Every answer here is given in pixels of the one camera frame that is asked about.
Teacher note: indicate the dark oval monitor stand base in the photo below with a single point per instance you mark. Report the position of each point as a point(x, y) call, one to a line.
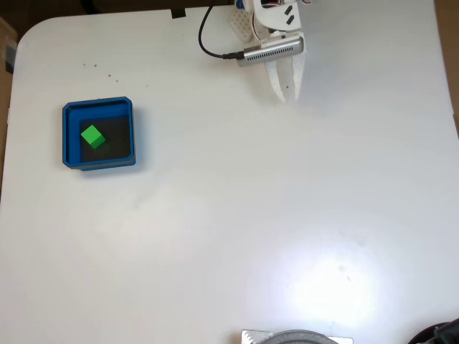
point(305, 338)
point(444, 333)

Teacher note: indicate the blue clamp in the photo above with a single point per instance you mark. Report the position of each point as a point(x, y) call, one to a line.
point(240, 4)

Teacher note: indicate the silver camera box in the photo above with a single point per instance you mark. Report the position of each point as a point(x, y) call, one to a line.
point(269, 53)

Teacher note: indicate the blue square box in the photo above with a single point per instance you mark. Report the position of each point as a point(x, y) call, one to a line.
point(70, 143)

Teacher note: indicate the cardboard box with label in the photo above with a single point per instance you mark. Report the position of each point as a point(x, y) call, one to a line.
point(7, 36)

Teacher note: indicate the green cube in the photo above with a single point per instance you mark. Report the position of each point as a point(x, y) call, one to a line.
point(91, 135)

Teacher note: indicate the black tape piece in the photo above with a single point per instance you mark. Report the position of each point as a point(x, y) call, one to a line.
point(178, 14)

